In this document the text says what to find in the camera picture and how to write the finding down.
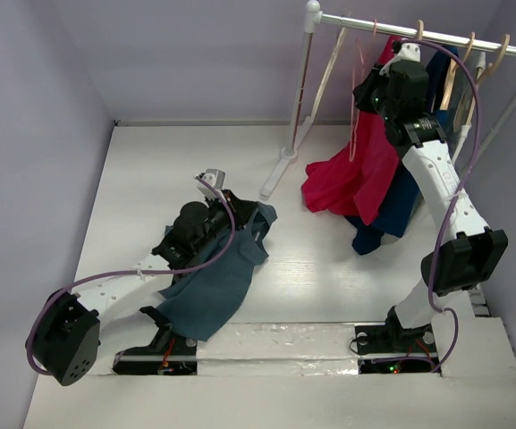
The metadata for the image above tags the navy blue t-shirt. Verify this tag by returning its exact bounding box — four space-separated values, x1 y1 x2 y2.
346 52 455 256

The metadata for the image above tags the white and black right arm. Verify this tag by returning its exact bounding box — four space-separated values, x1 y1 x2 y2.
351 60 508 356

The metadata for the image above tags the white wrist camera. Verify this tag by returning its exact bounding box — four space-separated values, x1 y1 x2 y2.
195 169 225 200
379 43 420 77

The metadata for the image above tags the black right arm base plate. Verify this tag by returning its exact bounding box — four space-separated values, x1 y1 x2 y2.
349 324 440 375

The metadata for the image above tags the wooden hanger with navy shirt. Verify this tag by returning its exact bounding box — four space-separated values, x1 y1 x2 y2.
439 31 476 111

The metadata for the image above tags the wooden hanger with red shirt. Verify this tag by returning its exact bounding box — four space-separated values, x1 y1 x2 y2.
415 20 424 40

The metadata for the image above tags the teal blue t-shirt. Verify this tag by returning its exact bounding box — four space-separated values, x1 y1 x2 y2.
156 202 277 341

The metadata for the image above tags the magenta red t-shirt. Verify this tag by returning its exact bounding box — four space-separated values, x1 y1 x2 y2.
300 34 406 226

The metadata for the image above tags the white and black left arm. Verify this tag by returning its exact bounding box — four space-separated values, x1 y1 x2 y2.
26 189 258 386

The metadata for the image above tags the white clothes rack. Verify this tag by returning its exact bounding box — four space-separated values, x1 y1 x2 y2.
257 0 516 252

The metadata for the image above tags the cream plastic hanger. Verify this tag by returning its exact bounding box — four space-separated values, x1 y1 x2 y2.
310 27 348 121

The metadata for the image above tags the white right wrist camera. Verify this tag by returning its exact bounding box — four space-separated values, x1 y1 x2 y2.
379 43 420 77

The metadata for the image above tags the pale grey-green t-shirt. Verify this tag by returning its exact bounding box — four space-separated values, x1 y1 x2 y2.
444 50 486 150

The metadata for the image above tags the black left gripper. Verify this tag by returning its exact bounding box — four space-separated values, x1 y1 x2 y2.
193 189 256 255

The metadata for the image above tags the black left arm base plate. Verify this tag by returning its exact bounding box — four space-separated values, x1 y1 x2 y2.
112 328 198 375

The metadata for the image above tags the pink wire hanger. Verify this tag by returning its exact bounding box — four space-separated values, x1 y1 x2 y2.
348 20 377 163

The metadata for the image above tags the wooden hanger with grey shirt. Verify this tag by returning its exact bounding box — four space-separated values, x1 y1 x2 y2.
453 34 511 132

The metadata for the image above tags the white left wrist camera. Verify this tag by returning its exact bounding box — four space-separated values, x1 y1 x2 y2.
195 169 225 200

